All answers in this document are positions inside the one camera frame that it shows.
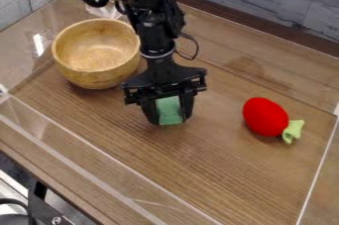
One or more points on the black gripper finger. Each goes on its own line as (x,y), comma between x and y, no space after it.
(149,110)
(187,101)

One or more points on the red plush strawberry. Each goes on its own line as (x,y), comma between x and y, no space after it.
(267,119)

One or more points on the brown wooden bowl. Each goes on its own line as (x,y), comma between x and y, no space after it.
(96,53)

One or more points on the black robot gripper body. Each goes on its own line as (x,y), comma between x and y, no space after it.
(164,79)

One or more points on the black table leg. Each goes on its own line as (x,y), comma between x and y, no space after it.
(36,196)

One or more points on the clear acrylic corner bracket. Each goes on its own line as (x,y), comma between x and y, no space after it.
(105,12)

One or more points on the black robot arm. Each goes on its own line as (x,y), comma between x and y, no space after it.
(157,21)

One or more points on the clear acrylic tray wall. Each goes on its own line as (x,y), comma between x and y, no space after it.
(109,191)

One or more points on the green rectangular block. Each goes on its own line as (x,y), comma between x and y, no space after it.
(168,111)

